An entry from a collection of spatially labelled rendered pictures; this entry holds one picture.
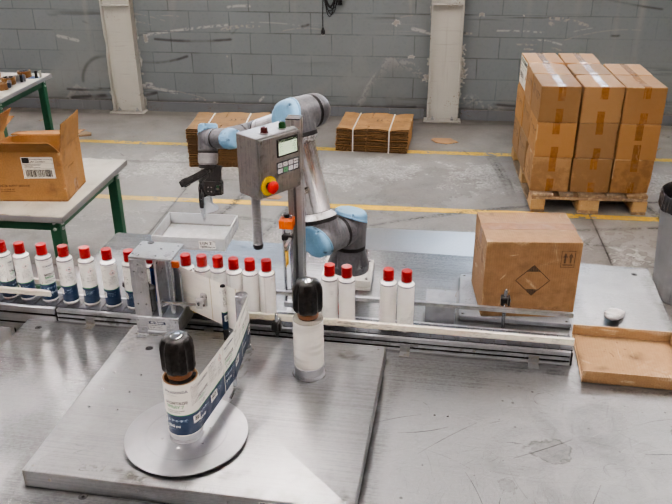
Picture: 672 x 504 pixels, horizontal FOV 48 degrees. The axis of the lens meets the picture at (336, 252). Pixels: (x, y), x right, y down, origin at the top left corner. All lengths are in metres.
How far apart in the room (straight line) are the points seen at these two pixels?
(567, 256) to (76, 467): 1.55
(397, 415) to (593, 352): 0.69
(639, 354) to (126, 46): 6.51
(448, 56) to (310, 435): 5.92
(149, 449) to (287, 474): 0.35
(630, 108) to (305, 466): 4.14
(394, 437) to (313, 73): 5.99
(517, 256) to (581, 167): 3.18
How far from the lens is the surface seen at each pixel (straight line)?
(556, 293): 2.56
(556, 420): 2.18
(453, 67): 7.59
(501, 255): 2.46
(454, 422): 2.12
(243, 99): 7.94
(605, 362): 2.45
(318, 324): 2.07
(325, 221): 2.55
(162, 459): 1.94
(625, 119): 5.57
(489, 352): 2.37
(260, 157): 2.23
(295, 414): 2.05
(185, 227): 2.96
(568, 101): 5.45
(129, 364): 2.31
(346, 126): 6.75
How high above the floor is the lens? 2.14
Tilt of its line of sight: 26 degrees down
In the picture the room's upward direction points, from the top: straight up
